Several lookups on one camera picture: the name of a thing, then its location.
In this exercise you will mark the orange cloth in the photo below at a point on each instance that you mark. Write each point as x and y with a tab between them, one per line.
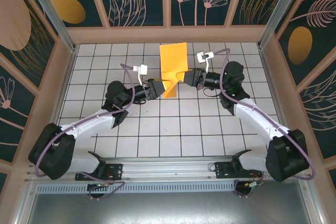
173	58

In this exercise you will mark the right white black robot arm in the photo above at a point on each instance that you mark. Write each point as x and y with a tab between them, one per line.
257	119

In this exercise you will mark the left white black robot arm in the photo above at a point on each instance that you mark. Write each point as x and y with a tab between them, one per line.
89	124

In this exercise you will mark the grey metal sheet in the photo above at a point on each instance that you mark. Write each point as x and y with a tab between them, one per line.
168	208

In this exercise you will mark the small circuit board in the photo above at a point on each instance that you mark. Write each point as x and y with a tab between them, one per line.
98	186
254	185

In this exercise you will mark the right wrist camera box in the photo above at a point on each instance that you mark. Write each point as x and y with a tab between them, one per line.
203	56

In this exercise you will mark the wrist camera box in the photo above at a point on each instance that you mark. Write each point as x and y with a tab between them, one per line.
143	69
203	56

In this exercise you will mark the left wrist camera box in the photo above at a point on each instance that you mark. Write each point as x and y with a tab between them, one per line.
143	69

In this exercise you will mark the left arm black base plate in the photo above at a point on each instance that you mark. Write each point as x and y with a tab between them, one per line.
115	170

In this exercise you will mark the aluminium frame post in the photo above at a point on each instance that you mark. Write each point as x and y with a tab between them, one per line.
279	11
53	11

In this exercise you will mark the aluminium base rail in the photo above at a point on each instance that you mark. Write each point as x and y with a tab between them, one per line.
168	167

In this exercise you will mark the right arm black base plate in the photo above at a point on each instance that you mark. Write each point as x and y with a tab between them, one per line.
223	170

